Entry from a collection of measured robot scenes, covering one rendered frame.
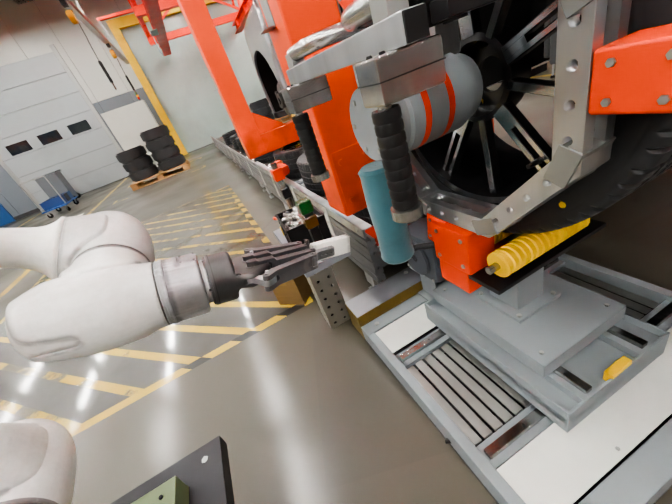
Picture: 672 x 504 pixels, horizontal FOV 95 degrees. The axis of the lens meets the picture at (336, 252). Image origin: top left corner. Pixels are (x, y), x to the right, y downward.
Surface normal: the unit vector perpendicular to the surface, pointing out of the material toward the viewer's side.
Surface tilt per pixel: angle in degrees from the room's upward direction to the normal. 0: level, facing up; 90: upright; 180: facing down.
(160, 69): 90
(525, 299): 90
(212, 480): 0
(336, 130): 90
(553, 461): 0
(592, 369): 0
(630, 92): 90
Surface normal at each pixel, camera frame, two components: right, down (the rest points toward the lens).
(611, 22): -0.86, 0.45
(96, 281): 0.18, -0.66
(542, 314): -0.30, -0.82
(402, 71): 0.40, 0.36
